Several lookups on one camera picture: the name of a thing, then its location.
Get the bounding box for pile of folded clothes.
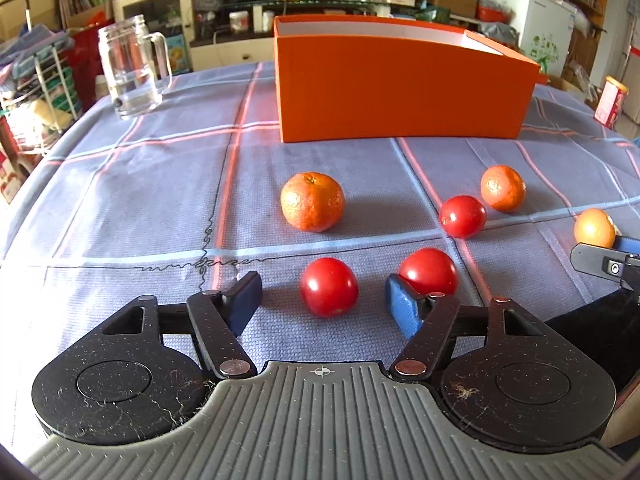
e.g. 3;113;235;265
0;27;73;68

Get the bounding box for black knitted cloth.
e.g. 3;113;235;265
544;290;640;396

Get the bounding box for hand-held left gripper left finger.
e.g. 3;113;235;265
100;270;263;381

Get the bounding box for white fridge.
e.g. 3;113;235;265
485;0;576;78

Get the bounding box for orange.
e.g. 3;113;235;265
574;208;617;249
480;165;527;212
280;171;347;233

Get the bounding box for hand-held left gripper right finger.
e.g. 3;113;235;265
385;274;548;382

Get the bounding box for orange cardboard box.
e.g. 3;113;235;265
273;15;542;144

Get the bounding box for red and white carton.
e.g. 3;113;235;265
0;150;26;206

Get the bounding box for white wire trolley rack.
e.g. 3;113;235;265
0;30;83;156

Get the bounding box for plaid blue tablecloth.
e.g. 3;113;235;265
0;60;640;461

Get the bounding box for white glass-door cabinet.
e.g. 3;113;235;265
112;0;196;73

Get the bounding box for wooden shelf unit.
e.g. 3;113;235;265
545;0;613;71

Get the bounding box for red tomato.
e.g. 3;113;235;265
439;195;488;240
300;257;360;318
398;247;460;297

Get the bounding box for red and yellow canister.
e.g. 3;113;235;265
594;76;630;130

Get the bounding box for clear glass mug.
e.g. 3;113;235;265
97;14;173;122

